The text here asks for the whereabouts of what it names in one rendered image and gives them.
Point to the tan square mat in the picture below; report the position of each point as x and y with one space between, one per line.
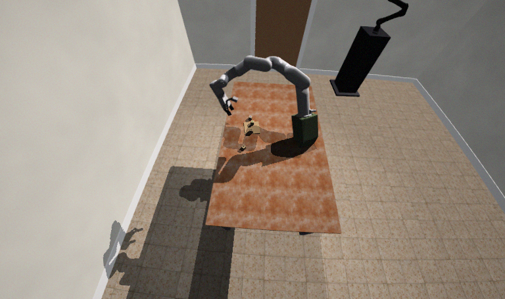
255 127

